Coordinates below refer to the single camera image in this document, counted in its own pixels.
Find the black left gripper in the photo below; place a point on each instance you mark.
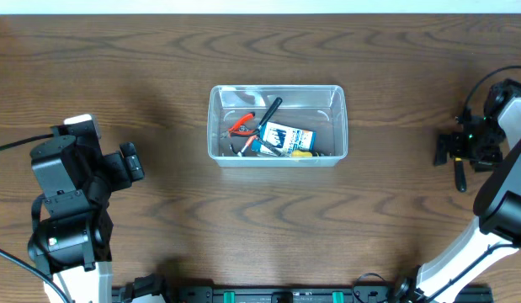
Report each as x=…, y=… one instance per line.
x=118, y=178

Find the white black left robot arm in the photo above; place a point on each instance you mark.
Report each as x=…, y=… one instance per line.
x=70, y=220

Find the blue white bit set box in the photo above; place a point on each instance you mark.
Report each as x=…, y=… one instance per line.
x=286, y=138

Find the clear plastic container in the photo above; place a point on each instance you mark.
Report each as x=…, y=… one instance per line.
x=320, y=108

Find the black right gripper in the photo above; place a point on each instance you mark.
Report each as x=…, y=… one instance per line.
x=457, y=151

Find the claw hammer black orange handle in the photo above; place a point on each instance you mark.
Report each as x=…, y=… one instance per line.
x=265, y=119

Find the black mounting rail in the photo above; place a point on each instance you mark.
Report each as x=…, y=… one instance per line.
x=154, y=288

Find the red black handled pliers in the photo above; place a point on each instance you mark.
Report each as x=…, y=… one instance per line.
x=239, y=129

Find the slim yellow black screwdriver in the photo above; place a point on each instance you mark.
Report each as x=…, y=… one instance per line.
x=460, y=180

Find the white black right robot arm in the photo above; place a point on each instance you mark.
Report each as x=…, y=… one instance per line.
x=495, y=229

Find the stubby yellow black screwdriver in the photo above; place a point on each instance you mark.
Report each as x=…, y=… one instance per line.
x=300, y=153

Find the silver double ring wrench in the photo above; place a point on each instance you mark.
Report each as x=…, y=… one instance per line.
x=272, y=148

